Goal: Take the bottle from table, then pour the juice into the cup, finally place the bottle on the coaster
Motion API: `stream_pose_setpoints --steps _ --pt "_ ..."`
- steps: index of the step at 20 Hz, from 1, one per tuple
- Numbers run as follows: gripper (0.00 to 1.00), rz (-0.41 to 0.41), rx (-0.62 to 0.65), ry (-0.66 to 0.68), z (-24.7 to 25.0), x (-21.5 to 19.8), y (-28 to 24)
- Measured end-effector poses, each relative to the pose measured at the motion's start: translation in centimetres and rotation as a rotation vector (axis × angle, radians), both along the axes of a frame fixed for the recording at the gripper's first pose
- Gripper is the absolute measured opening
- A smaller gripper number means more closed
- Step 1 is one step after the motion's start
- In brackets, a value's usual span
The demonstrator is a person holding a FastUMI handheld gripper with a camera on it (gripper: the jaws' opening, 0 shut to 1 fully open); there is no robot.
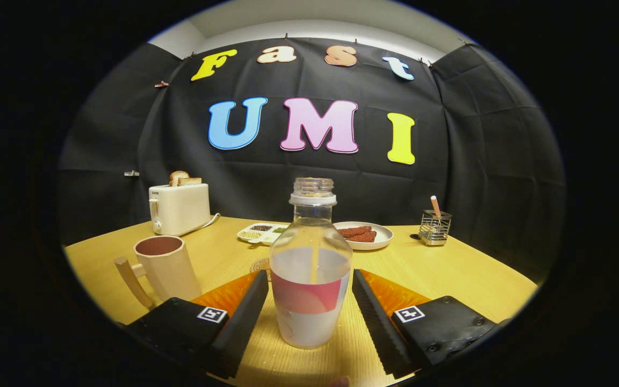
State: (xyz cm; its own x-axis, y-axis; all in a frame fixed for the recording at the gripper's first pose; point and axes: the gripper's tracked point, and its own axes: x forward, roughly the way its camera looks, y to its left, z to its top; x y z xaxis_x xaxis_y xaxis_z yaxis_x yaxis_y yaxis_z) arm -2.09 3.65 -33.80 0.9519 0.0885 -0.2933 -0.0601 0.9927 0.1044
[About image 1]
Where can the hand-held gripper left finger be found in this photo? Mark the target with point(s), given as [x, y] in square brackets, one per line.
[239, 322]

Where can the white round plate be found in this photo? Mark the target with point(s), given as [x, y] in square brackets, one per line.
[383, 236]

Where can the wooden table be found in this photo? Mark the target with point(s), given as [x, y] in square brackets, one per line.
[449, 279]

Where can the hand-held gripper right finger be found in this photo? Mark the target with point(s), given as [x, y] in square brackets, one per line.
[379, 322]

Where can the round cork coaster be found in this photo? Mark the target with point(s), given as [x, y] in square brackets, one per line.
[261, 266]

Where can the white toaster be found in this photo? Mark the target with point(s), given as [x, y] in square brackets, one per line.
[180, 209]

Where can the black backdrop cloth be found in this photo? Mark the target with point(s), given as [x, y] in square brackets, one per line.
[266, 177]

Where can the white compartment dish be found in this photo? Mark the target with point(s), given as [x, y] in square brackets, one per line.
[261, 235]

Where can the clear juice bottle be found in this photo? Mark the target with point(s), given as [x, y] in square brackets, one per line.
[309, 322]

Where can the red meat slice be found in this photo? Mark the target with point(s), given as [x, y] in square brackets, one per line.
[363, 237]
[355, 231]

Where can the toast slice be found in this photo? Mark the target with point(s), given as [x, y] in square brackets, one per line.
[177, 176]
[191, 181]

